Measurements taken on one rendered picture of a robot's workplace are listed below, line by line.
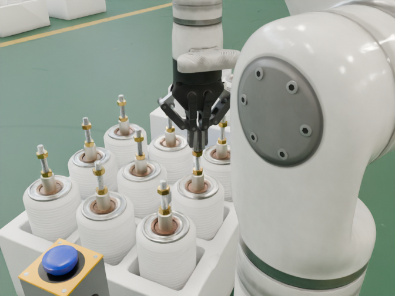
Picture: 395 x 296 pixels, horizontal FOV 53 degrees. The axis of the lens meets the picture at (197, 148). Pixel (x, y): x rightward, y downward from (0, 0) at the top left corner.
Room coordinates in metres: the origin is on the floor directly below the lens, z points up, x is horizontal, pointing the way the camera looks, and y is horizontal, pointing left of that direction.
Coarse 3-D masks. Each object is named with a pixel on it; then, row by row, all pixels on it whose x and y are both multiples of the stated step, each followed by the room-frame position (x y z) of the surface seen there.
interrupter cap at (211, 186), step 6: (204, 174) 0.61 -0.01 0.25; (180, 180) 0.59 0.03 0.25; (186, 180) 0.59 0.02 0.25; (204, 180) 0.59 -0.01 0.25; (210, 180) 0.59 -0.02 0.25; (216, 180) 0.59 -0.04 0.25; (180, 186) 0.57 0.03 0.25; (186, 186) 0.57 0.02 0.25; (204, 186) 0.57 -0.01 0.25; (210, 186) 0.57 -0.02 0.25; (216, 186) 0.57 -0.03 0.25; (180, 192) 0.55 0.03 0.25; (186, 192) 0.55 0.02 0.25; (192, 192) 0.55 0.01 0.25; (198, 192) 0.56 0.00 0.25; (204, 192) 0.55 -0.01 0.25; (210, 192) 0.55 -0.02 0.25; (216, 192) 0.55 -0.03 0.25; (192, 198) 0.54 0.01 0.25; (198, 198) 0.54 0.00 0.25; (204, 198) 0.54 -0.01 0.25
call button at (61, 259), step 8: (56, 248) 0.34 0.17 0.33; (64, 248) 0.34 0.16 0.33; (72, 248) 0.34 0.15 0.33; (48, 256) 0.33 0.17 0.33; (56, 256) 0.33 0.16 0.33; (64, 256) 0.33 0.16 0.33; (72, 256) 0.33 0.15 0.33; (48, 264) 0.32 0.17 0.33; (56, 264) 0.32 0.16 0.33; (64, 264) 0.32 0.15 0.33; (72, 264) 0.32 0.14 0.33; (48, 272) 0.31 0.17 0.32; (56, 272) 0.31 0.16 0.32; (64, 272) 0.31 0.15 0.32
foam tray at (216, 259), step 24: (24, 216) 0.57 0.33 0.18; (0, 240) 0.53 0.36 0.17; (24, 240) 0.51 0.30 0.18; (72, 240) 0.51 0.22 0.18; (216, 240) 0.51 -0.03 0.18; (24, 264) 0.51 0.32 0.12; (120, 264) 0.46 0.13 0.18; (216, 264) 0.46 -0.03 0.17; (120, 288) 0.42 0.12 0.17; (144, 288) 0.41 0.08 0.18; (168, 288) 0.41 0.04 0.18; (192, 288) 0.41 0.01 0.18; (216, 288) 0.46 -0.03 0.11
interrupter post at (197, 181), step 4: (192, 172) 0.58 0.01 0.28; (192, 176) 0.57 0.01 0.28; (196, 176) 0.56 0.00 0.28; (200, 176) 0.56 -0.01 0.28; (192, 180) 0.57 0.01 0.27; (196, 180) 0.56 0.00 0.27; (200, 180) 0.56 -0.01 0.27; (192, 184) 0.57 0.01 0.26; (196, 184) 0.56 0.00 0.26; (200, 184) 0.56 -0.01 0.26; (192, 188) 0.57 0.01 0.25; (196, 188) 0.56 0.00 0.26; (200, 188) 0.56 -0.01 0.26
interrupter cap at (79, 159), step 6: (84, 150) 0.70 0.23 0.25; (96, 150) 0.70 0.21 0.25; (102, 150) 0.70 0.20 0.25; (108, 150) 0.69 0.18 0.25; (78, 156) 0.67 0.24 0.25; (84, 156) 0.68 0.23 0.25; (102, 156) 0.67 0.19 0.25; (108, 156) 0.67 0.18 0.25; (78, 162) 0.65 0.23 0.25; (84, 162) 0.65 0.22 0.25; (90, 162) 0.65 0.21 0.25; (102, 162) 0.65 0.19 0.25
